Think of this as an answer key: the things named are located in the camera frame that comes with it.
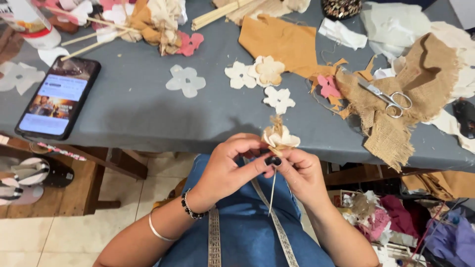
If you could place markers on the person's left hand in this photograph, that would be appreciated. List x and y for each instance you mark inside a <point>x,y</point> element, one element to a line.
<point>222,174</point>

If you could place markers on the blue denim apron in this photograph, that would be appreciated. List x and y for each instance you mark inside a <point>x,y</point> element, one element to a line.
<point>245,230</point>

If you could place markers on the pink flower cutout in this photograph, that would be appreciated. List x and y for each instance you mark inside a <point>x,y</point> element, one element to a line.
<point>328,87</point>
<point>190,43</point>

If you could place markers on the silver bangle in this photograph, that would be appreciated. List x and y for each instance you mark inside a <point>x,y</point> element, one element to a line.
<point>157,231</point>

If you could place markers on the black smartphone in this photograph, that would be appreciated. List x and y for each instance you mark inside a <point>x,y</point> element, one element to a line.
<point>55,100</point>

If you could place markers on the sheer white fabric sheet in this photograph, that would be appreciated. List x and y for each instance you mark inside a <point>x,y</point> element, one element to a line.
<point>393,22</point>

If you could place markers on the white glue bottle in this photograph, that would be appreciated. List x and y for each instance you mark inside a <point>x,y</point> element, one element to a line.
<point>29,22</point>

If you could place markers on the wooden bench with sandals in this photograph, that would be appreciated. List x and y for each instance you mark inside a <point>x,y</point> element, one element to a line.
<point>55,185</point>

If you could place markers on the cream fabric sheet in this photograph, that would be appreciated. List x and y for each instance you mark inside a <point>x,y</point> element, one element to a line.
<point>464,81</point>

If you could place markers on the translucent flower cutout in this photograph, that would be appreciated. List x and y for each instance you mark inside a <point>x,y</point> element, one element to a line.
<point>185,81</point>
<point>18,76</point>

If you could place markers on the grey tablecloth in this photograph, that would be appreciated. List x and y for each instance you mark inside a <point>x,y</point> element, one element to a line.
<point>141,111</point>

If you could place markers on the cream fabric flower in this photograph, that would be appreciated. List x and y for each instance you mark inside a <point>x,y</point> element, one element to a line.
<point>280,138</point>

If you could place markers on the tan layered flower cutout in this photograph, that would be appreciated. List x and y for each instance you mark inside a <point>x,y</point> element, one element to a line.
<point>268,70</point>

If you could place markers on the mustard fabric under table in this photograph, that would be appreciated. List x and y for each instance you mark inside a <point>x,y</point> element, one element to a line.
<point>441,183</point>

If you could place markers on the silver scissors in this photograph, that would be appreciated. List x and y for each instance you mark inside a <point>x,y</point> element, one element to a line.
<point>389,99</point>

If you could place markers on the bundle of wooden sticks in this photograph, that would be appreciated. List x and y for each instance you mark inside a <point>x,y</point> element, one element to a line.
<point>219,13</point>

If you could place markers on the white fabric flower cutout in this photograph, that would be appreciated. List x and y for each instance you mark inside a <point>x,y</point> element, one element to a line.
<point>279,99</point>

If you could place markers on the heap of finished fabric flowers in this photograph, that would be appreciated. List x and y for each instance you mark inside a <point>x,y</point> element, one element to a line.
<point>148,22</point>

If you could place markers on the bowl of beads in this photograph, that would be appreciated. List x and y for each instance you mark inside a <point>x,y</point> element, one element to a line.
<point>340,8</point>

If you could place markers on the person's right hand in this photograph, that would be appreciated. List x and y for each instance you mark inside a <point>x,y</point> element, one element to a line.
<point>304,178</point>

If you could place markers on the folded white fabric piece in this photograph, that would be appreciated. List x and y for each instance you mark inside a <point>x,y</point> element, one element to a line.
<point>341,33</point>

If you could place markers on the cream fabric flower cutout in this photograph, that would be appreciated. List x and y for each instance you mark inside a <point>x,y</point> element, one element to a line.
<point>239,76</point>

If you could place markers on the small white fabric scrap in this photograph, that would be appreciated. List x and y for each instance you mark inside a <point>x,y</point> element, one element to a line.
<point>52,55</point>

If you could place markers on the crate of craft materials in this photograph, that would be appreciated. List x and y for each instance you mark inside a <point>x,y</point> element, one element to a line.
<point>400,230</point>

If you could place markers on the burlap fabric piece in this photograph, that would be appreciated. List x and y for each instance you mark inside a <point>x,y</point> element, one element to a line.
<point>426,78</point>

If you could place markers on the mustard fabric piece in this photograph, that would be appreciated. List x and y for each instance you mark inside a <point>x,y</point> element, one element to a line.
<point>282,42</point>

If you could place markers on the black glue gun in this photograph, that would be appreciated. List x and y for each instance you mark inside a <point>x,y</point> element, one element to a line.
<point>464,117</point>

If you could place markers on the measuring tape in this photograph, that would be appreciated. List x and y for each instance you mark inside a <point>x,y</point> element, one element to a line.
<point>214,237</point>

